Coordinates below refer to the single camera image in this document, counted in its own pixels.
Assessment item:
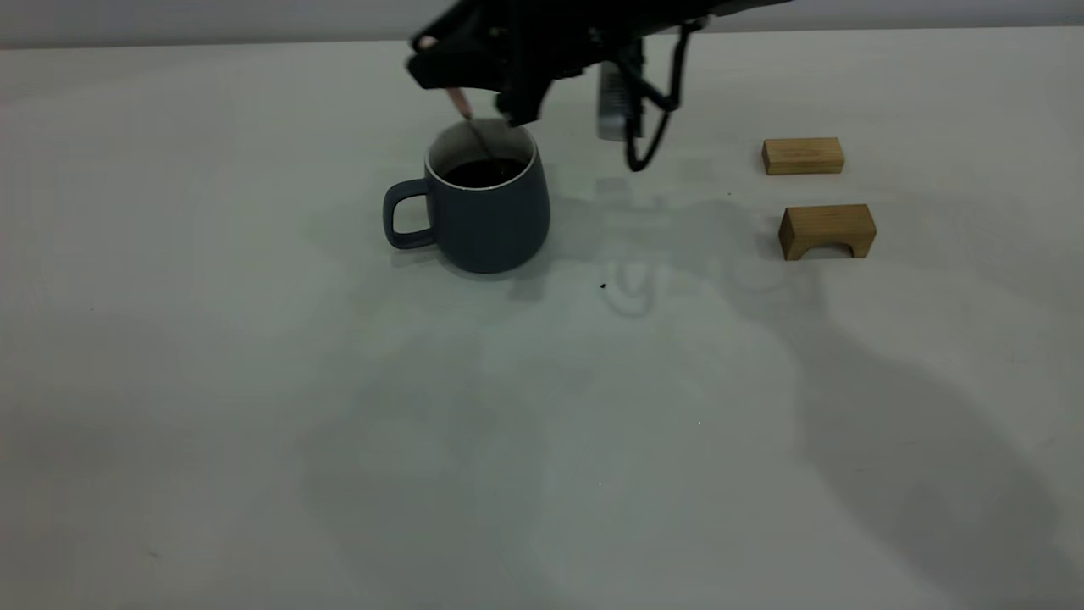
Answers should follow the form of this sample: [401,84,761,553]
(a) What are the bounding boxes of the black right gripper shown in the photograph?
[406,0,714,129]

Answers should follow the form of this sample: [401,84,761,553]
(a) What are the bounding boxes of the pink-handled metal spoon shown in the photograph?
[419,36,501,166]

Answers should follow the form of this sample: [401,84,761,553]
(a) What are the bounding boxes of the dark grey ceramic mug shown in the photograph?
[382,118,551,275]

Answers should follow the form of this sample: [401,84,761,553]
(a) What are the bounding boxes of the flat rectangular wooden block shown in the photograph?
[761,138,845,177]

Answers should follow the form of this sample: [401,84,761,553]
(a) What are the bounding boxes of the arched wooden block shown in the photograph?
[778,204,877,262]

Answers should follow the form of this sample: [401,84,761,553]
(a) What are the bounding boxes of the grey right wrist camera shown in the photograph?
[596,61,645,142]

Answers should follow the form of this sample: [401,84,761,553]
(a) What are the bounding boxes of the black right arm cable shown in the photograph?
[620,20,705,173]

